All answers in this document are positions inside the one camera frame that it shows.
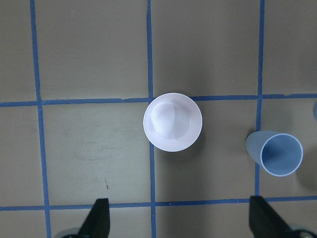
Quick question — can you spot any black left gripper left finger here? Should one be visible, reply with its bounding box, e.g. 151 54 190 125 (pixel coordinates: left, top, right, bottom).
77 198 110 238

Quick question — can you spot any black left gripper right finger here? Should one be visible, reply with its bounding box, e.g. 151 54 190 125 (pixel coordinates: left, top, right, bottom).
249 196 300 238

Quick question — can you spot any blue cup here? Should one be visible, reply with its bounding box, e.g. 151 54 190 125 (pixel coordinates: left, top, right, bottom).
245 130 304 177
313 101 317 117

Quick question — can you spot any pink bowl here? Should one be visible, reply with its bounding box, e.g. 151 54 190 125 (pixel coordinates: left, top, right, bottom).
143 93 203 152

